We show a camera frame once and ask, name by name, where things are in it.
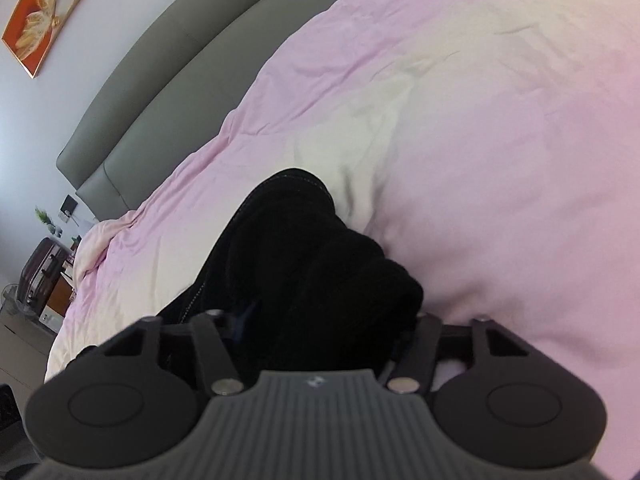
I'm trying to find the small potted plant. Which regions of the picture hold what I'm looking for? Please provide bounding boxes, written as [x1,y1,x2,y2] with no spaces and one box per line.
[34,206,56,237]

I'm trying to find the pink floral duvet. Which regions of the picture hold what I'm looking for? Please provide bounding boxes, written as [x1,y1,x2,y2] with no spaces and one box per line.
[44,0,640,387]

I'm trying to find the orange framed wall painting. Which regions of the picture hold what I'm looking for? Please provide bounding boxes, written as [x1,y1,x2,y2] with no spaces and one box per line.
[1,0,114,80]

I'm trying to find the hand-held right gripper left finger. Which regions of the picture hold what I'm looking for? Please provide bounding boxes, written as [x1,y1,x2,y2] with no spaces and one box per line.
[101,305,257,396]

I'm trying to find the dark brown suitcase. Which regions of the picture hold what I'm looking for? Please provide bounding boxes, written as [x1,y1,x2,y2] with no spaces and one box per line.
[19,237,69,312]

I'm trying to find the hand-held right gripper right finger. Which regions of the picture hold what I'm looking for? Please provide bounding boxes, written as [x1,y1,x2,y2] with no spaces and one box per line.
[386,312,541,395]

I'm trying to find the grey padded headboard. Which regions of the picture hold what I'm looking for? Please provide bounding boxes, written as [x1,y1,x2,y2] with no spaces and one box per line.
[56,0,422,223]

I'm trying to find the black pants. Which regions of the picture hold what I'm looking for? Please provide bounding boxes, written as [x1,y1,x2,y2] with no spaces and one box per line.
[155,167,426,392]

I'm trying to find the wooden nightstand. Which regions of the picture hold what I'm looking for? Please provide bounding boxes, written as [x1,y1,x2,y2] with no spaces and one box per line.
[40,270,79,334]

